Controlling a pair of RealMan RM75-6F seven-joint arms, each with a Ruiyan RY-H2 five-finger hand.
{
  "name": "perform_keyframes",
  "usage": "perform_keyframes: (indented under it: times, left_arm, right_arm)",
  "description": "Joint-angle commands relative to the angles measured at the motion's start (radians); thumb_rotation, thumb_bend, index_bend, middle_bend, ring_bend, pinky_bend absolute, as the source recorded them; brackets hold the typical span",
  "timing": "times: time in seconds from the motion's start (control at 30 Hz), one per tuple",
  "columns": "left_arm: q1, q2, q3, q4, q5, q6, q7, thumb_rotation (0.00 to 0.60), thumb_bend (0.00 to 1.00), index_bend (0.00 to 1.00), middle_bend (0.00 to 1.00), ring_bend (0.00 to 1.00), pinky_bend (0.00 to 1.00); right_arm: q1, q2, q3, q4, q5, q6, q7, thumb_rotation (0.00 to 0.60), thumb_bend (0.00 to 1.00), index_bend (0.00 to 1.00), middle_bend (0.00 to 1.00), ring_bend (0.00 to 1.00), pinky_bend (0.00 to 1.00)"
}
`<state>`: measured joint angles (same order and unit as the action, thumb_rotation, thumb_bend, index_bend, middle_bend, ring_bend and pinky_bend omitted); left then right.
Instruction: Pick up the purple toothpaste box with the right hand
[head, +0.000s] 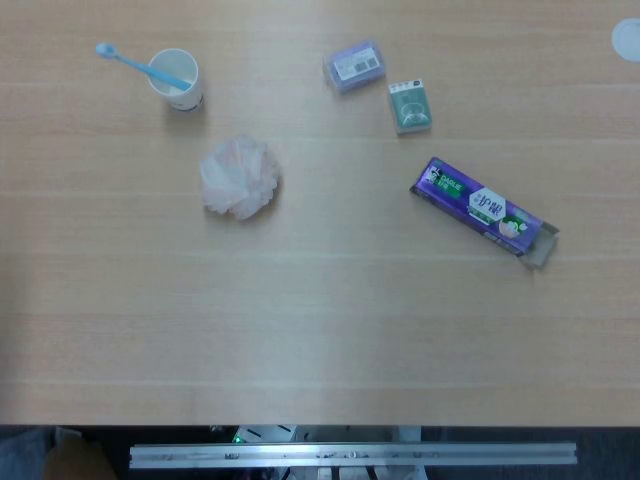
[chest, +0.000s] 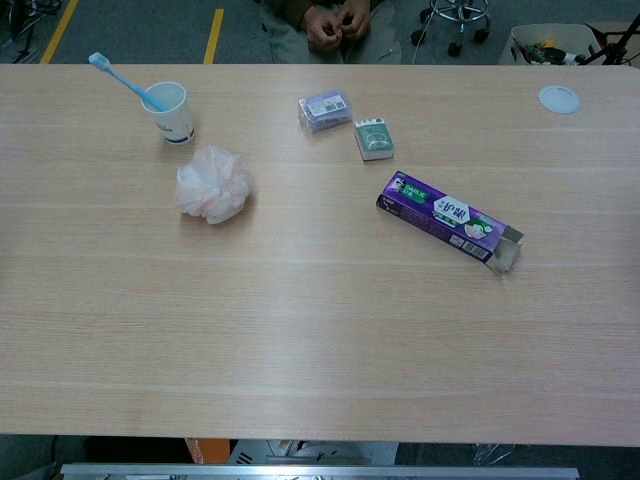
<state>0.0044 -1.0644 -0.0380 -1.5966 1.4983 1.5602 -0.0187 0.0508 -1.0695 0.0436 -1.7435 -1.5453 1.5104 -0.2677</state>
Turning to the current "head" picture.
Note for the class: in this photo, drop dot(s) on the purple toothpaste box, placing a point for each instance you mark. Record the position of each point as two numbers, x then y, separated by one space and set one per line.
475 205

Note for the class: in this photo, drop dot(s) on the purple soap in clear box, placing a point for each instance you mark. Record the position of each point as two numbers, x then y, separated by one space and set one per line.
356 65

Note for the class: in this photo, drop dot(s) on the white paper cup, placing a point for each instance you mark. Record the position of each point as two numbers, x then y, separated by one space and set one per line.
176 80

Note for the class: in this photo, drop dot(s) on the blue toothbrush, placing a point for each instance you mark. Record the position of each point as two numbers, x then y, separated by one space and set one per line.
134 67

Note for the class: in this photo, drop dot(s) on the orange object under table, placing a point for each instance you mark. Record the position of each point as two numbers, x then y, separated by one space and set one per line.
70 457

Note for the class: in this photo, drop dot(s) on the aluminium profile rail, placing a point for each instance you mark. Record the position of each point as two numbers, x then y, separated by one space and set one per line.
350 455

